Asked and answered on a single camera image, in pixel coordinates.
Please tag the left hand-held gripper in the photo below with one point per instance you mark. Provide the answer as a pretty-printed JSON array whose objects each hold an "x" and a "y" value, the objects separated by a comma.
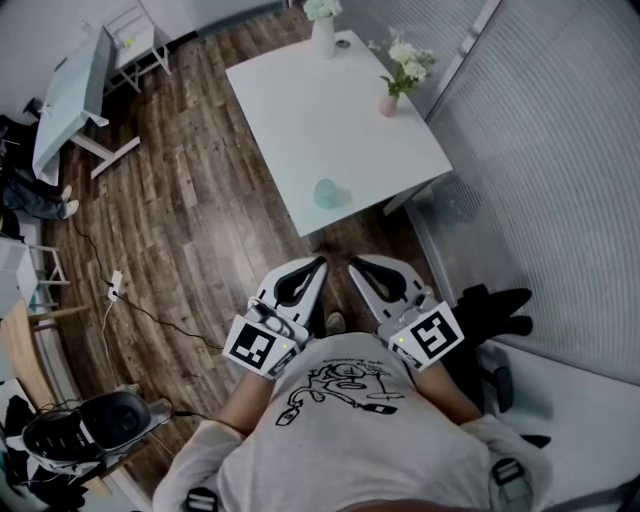
[{"x": 250, "y": 347}]

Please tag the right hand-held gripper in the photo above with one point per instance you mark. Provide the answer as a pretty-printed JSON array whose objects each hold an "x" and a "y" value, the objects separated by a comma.
[{"x": 432, "y": 332}]

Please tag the aqua dimpled glass cup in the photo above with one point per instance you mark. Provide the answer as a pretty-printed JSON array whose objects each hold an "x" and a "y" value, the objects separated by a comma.
[{"x": 325, "y": 195}]

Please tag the person's right forearm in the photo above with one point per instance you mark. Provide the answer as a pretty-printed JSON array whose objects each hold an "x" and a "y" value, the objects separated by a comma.
[{"x": 445, "y": 395}]

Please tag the person's left forearm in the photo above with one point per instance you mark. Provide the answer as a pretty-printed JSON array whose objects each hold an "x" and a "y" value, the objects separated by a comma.
[{"x": 247, "y": 405}]

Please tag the person's right white shoe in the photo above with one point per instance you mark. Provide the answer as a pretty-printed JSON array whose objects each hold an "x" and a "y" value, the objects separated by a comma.
[{"x": 336, "y": 324}]

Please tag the black office chair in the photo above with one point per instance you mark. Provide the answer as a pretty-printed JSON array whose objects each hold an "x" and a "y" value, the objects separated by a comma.
[{"x": 490, "y": 310}]

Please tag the person's grey printed t-shirt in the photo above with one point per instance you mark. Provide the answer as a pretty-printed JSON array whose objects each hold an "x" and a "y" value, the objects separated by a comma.
[{"x": 350, "y": 450}]

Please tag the white power strip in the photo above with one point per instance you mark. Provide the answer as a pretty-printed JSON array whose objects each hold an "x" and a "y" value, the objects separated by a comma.
[{"x": 116, "y": 284}]

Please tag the small pink vase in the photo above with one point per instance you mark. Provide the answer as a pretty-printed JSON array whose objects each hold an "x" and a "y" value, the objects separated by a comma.
[{"x": 388, "y": 106}]

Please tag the white square table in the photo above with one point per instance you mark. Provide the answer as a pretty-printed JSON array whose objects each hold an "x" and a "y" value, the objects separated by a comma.
[{"x": 325, "y": 115}]

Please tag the white flowers with green leaves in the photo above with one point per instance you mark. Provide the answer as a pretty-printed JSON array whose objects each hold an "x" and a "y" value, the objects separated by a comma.
[{"x": 407, "y": 62}]

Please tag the tall white vase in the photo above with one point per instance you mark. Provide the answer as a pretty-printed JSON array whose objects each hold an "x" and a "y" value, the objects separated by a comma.
[{"x": 322, "y": 40}]

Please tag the light wooden desk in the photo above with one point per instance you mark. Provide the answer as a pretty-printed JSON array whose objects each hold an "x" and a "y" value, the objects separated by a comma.
[{"x": 25, "y": 355}]

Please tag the white shelf rack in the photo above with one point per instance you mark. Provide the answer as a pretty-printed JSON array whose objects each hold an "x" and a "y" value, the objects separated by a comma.
[{"x": 17, "y": 270}]

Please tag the pale blue cloth covered table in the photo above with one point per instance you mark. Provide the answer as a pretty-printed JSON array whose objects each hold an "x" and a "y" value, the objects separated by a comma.
[{"x": 70, "y": 100}]

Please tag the white wooden chair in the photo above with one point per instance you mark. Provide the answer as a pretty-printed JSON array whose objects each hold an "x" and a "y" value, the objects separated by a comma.
[{"x": 135, "y": 40}]

